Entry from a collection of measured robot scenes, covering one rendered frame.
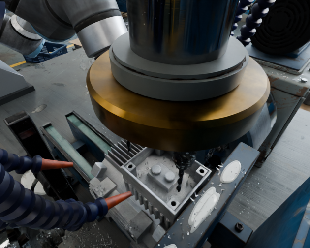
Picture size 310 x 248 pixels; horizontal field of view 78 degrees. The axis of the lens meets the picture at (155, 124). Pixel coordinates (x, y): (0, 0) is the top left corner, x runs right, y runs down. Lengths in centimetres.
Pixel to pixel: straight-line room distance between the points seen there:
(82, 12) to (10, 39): 94
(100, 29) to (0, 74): 97
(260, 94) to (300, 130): 94
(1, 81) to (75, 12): 96
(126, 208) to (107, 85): 27
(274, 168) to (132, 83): 78
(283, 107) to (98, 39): 53
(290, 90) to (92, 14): 53
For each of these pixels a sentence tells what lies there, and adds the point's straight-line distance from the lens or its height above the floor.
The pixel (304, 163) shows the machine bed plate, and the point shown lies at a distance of 97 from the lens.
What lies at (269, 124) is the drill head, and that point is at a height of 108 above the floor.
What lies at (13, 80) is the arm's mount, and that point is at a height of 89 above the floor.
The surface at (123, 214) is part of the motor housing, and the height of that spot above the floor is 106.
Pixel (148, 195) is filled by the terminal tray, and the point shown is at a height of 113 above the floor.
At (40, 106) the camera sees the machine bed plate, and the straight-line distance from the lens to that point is 119.
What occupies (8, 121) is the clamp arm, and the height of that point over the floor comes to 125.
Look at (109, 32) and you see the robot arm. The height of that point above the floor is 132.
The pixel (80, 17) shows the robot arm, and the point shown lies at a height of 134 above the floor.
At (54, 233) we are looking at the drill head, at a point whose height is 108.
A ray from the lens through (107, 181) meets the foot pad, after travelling 42.
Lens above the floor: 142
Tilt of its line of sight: 43 degrees down
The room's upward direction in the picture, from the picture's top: straight up
